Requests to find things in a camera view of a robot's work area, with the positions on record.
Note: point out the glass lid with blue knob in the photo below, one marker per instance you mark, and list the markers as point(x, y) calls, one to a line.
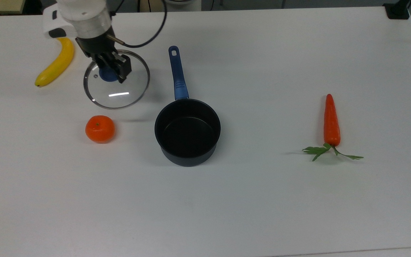
point(123, 94)

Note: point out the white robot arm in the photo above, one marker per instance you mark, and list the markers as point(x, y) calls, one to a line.
point(80, 16)

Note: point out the yellow toy banana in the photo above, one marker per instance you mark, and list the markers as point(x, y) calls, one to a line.
point(57, 66)

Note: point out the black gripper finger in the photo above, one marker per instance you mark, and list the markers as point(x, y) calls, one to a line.
point(123, 67)
point(108, 64)

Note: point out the orange toy tangerine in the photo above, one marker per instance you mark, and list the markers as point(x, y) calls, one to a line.
point(100, 129)

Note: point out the black stand base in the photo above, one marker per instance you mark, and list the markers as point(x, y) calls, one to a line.
point(397, 10)

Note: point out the orange toy carrot with leaves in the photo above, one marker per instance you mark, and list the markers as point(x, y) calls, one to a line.
point(331, 125)

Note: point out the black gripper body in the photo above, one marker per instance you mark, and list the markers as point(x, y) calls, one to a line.
point(96, 45)

